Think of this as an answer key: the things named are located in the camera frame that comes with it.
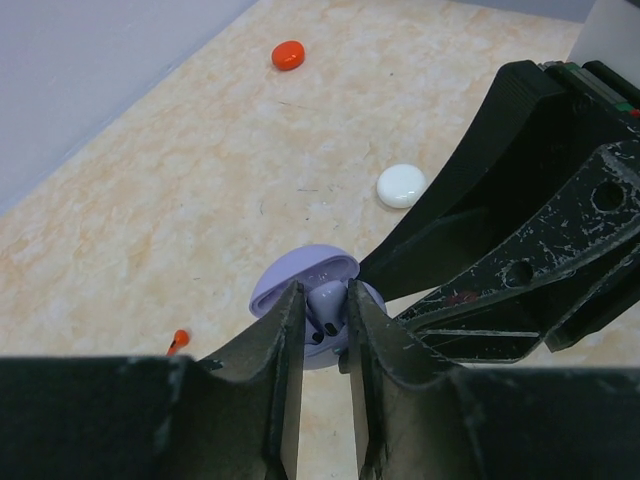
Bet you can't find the purple earbud case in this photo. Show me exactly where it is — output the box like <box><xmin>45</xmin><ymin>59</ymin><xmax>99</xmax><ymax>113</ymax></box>
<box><xmin>249</xmin><ymin>244</ymin><xmax>360</xmax><ymax>370</ymax></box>

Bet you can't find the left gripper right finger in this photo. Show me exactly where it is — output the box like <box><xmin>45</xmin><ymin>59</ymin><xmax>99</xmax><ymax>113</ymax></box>
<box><xmin>347</xmin><ymin>281</ymin><xmax>639</xmax><ymax>479</ymax></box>

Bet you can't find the purple earbud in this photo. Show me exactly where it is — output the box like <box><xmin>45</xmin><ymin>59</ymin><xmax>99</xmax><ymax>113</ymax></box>
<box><xmin>307</xmin><ymin>280</ymin><xmax>347</xmax><ymax>337</ymax></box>

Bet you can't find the orange earbud right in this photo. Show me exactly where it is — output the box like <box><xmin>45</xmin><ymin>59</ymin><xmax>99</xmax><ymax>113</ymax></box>
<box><xmin>166</xmin><ymin>329</ymin><xmax>190</xmax><ymax>356</ymax></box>

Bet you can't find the orange earbud case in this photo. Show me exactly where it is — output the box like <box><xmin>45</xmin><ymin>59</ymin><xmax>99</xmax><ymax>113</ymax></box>
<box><xmin>271</xmin><ymin>40</ymin><xmax>306</xmax><ymax>71</ymax></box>

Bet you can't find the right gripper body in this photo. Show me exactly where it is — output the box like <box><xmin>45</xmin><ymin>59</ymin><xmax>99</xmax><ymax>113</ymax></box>
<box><xmin>534</xmin><ymin>59</ymin><xmax>640</xmax><ymax>354</ymax></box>

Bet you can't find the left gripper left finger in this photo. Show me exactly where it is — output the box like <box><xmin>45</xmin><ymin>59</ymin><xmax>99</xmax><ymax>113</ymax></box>
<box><xmin>1</xmin><ymin>283</ymin><xmax>306</xmax><ymax>479</ymax></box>

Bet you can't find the white earbud charging case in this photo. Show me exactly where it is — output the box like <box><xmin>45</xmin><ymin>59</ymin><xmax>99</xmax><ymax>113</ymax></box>
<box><xmin>376</xmin><ymin>164</ymin><xmax>428</xmax><ymax>209</ymax></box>

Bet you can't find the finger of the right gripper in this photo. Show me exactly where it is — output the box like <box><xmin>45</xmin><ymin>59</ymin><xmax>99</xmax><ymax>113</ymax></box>
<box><xmin>358</xmin><ymin>60</ymin><xmax>570</xmax><ymax>301</ymax></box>
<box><xmin>397</xmin><ymin>139</ymin><xmax>640</xmax><ymax>362</ymax></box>

